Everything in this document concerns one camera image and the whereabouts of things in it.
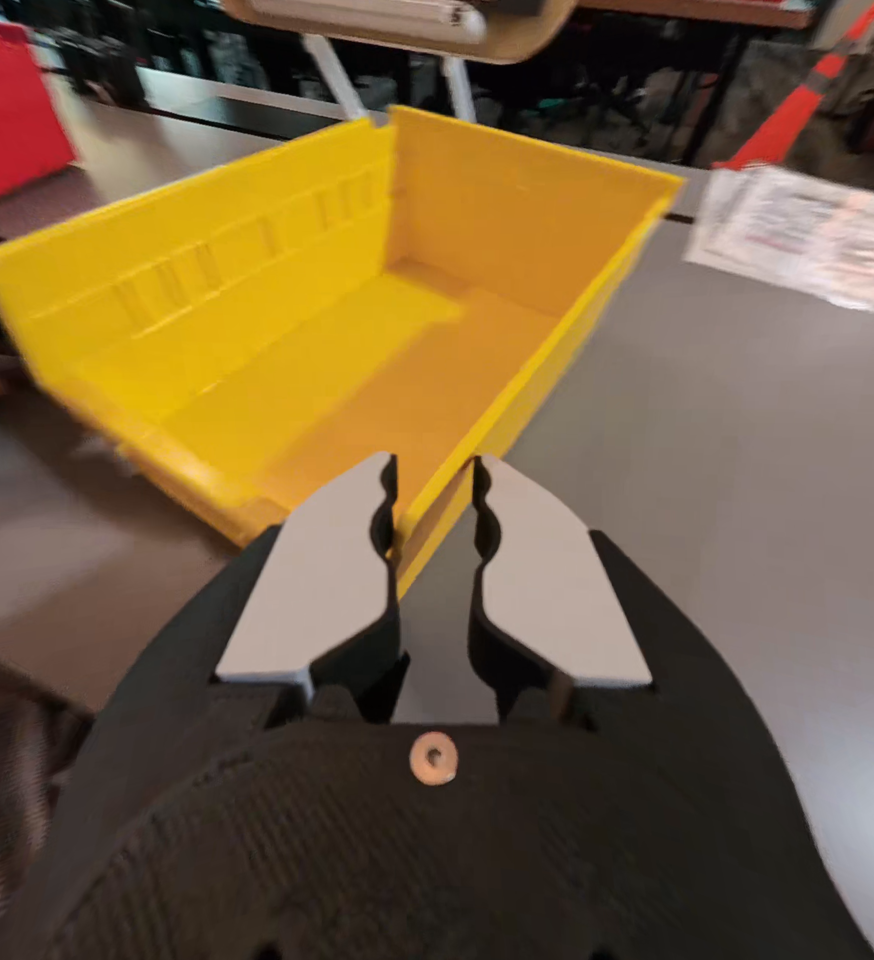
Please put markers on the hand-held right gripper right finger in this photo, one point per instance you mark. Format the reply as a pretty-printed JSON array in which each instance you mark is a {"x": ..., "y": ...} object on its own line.
[{"x": 557, "y": 600}]

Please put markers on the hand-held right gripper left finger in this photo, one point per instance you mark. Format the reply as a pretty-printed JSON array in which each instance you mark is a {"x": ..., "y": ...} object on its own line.
[{"x": 309, "y": 592}]

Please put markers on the yellow plastic bin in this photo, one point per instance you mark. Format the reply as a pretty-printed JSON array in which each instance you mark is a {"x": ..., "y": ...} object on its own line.
[{"x": 332, "y": 360}]

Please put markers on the red plastic bin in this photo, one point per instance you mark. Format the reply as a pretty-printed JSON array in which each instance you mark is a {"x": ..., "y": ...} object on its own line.
[{"x": 1, "y": 112}]

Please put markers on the grey desk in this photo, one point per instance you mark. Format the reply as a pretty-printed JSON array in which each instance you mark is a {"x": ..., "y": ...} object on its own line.
[{"x": 744, "y": 450}]

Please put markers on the clear plastic bag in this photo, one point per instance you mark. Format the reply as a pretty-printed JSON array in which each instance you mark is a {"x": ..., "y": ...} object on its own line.
[{"x": 804, "y": 232}]

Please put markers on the white monitor stand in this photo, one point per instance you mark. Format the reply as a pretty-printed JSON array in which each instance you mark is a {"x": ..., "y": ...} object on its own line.
[{"x": 343, "y": 82}]

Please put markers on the orange traffic cone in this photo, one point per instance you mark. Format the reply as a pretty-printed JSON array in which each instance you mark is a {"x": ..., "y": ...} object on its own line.
[{"x": 789, "y": 120}]

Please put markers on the computer monitor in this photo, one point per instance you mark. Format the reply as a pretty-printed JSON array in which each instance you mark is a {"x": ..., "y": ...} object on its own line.
[{"x": 407, "y": 22}]

